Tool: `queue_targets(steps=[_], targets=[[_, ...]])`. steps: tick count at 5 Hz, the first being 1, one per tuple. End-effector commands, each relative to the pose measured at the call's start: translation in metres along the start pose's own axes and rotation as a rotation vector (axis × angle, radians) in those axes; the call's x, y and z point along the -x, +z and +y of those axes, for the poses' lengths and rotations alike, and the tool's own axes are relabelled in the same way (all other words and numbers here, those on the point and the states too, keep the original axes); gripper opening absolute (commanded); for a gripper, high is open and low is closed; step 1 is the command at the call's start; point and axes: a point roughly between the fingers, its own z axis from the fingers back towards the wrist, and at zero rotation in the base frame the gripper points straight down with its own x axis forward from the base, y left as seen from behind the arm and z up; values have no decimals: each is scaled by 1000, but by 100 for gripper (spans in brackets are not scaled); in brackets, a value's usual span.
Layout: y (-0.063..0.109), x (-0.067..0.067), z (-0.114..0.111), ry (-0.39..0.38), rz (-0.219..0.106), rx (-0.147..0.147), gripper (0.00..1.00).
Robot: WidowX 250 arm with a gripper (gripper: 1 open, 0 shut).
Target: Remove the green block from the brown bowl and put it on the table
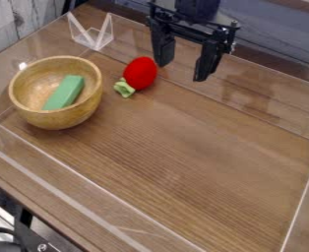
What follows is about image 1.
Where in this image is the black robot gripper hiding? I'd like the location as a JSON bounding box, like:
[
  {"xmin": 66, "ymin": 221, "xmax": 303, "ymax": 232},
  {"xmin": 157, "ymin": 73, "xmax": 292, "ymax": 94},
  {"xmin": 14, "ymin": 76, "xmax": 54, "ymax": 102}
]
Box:
[{"xmin": 148, "ymin": 2, "xmax": 240, "ymax": 82}]

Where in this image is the green rectangular block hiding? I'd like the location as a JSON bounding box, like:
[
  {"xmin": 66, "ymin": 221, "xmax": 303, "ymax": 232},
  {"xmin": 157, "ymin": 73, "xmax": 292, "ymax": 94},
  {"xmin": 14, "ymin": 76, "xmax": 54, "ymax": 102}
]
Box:
[{"xmin": 42, "ymin": 75, "xmax": 85, "ymax": 110}]

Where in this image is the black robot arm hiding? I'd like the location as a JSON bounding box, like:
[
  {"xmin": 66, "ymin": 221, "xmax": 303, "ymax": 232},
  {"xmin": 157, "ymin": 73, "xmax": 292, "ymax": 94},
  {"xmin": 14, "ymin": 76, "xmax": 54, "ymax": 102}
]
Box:
[{"xmin": 146, "ymin": 0, "xmax": 240, "ymax": 82}]

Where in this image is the brown wooden bowl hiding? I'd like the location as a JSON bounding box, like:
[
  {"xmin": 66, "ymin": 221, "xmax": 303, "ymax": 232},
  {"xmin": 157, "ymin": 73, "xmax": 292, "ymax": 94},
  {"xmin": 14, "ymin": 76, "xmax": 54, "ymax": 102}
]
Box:
[{"xmin": 7, "ymin": 55, "xmax": 104, "ymax": 130}]

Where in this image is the red plush strawberry toy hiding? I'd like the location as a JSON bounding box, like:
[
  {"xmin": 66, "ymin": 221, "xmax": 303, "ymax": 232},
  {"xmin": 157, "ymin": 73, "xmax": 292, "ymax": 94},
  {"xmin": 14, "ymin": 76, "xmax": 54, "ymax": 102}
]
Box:
[{"xmin": 114, "ymin": 57, "xmax": 157, "ymax": 98}]

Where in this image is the clear acrylic corner bracket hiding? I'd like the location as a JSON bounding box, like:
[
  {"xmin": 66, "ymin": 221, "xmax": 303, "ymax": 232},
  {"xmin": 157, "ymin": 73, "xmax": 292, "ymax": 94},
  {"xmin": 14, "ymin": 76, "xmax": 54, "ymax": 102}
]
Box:
[{"xmin": 66, "ymin": 13, "xmax": 114, "ymax": 51}]

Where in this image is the black table leg bracket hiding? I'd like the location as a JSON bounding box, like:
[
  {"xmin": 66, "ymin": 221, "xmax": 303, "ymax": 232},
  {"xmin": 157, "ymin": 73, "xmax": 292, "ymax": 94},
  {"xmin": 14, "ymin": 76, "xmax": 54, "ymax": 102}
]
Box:
[{"xmin": 14, "ymin": 208, "xmax": 61, "ymax": 252}]

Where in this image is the black cable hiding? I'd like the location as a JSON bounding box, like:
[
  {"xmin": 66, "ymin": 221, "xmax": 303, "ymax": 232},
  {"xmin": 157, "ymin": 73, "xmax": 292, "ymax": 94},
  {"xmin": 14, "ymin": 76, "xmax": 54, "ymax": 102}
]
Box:
[{"xmin": 0, "ymin": 225, "xmax": 22, "ymax": 252}]

